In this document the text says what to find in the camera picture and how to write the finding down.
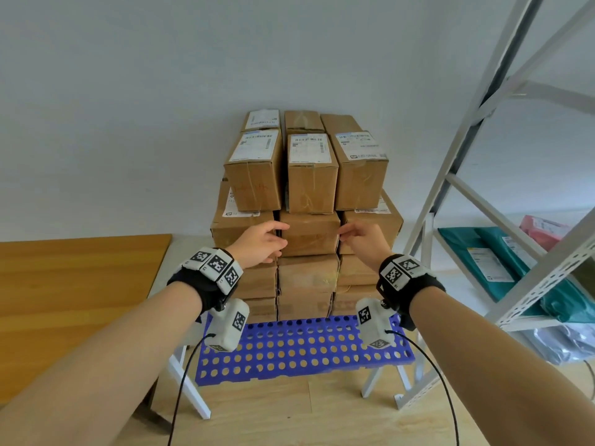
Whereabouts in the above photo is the person's right hand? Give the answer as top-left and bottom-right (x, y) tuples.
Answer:
(338, 221), (394, 274)

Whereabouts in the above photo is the person's left hand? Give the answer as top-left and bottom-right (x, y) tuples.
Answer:
(225, 221), (291, 270)

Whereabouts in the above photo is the cardboard parcel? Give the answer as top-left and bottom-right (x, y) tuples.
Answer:
(278, 254), (340, 294)
(234, 262), (280, 300)

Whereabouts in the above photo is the plain brown parcel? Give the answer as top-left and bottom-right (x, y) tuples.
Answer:
(241, 297), (278, 325)

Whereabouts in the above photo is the blue perforated plastic pallet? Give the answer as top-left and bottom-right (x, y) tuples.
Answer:
(195, 313), (416, 387)

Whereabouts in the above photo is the small seamed cardboard box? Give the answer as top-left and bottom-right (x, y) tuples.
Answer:
(319, 113), (363, 134)

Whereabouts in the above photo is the small tape-striped cardboard box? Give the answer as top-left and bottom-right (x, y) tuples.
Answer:
(283, 110), (325, 135)

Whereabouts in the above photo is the person's left forearm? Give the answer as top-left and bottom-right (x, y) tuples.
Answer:
(0, 282), (203, 446)

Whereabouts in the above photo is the person's right forearm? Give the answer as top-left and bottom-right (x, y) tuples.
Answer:
(408, 286), (595, 446)

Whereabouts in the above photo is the black wristband with marker tags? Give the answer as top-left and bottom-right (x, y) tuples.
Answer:
(376, 253), (446, 331)
(167, 247), (244, 314)

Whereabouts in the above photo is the white low table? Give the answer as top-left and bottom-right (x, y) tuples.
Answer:
(148, 234), (415, 421)

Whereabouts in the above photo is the grey metal shelf rack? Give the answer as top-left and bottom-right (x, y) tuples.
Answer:
(395, 0), (595, 411)

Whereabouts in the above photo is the pink mailer bag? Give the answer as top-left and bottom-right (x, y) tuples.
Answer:
(519, 214), (573, 251)

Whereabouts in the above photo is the orange wooden table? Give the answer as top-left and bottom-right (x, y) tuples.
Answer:
(0, 234), (173, 407)

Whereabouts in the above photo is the white marker-tagged wrist camera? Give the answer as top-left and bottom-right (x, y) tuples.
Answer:
(356, 297), (399, 350)
(206, 298), (250, 354)

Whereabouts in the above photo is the black camera cable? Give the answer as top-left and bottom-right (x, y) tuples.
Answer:
(167, 333), (217, 446)
(384, 329), (461, 446)

